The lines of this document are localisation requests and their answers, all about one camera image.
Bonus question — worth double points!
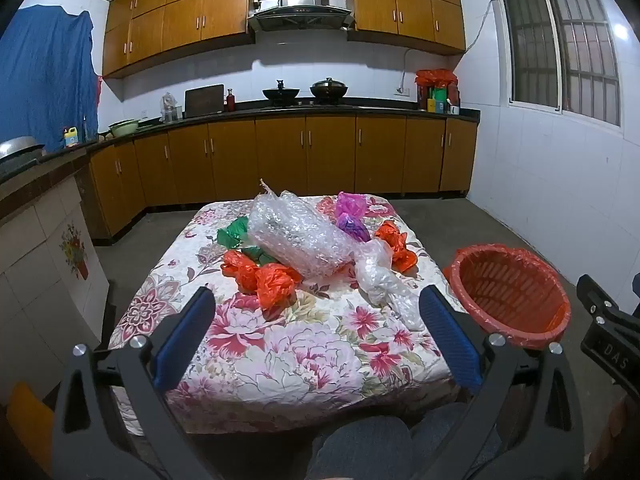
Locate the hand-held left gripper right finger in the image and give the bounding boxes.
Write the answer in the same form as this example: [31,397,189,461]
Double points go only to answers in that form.
[419,284,586,480]

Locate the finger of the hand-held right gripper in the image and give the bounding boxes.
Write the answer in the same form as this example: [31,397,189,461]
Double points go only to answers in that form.
[576,272,640,332]

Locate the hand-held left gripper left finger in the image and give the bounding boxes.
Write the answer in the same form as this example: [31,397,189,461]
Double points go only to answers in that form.
[50,286,221,480]

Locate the red plastic basket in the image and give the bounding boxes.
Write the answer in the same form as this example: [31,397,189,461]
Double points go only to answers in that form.
[442,244,572,352]

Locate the orange plastic bag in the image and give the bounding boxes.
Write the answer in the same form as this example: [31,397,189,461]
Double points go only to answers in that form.
[221,250,262,294]
[255,261,304,312]
[374,220,419,272]

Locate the small bubble wrap sheet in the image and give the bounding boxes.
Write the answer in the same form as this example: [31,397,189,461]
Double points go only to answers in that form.
[350,237,427,332]

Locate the green plastic bag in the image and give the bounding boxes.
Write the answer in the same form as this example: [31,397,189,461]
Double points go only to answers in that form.
[242,245,279,267]
[216,216,251,249]

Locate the purple plastic bag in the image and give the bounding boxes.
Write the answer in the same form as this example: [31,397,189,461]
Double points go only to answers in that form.
[337,213,372,243]

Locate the large bubble wrap roll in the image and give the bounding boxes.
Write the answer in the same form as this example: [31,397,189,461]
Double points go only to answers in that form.
[248,178,358,278]

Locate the pink plastic bag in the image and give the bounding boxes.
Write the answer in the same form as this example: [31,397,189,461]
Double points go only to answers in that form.
[334,191,372,226]

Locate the person's right forearm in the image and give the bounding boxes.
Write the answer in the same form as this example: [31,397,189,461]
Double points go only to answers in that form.
[595,395,640,471]

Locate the person's right leg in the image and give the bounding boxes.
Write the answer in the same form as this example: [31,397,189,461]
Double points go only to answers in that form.
[409,402,502,480]

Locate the person's leg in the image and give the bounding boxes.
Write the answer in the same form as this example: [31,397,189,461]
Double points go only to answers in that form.
[409,402,502,480]
[304,414,417,480]

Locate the floral tablecloth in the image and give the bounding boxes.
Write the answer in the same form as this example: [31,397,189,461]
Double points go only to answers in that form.
[107,195,468,436]

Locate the person's left leg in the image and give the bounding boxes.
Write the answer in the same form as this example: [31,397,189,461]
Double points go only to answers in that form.
[304,414,417,480]

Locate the yellow plastic object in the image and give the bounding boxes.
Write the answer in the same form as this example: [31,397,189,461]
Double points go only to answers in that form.
[5,381,57,462]

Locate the green basin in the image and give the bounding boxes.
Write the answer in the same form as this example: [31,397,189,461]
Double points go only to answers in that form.
[108,118,141,138]

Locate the wooden base cabinets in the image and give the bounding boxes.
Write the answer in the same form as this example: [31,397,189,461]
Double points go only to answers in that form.
[87,115,479,239]

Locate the clear jar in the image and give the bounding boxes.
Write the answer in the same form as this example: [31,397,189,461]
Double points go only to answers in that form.
[159,92,181,124]

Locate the dark wooden cutting board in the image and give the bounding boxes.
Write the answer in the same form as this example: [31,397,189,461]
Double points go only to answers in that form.
[183,83,226,119]

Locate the black kitchen countertop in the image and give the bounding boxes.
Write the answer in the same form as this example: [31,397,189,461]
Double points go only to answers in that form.
[0,101,481,183]

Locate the metal basin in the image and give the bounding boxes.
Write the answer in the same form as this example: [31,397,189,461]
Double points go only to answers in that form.
[0,135,47,159]

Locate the orange bag on rack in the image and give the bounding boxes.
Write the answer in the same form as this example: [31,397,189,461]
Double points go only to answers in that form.
[414,68,459,89]

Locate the barred window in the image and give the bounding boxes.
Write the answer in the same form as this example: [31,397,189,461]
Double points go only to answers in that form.
[499,0,624,129]

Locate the black wok with lid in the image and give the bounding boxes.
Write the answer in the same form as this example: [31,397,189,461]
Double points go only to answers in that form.
[309,77,350,104]

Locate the blue hanging cloth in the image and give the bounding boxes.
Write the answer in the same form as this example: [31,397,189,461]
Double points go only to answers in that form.
[0,4,101,154]

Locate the flower wall sticker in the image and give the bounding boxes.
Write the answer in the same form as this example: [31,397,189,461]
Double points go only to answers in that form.
[58,224,91,281]

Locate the wooden wall cabinets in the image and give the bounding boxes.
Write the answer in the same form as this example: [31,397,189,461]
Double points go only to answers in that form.
[102,0,467,79]

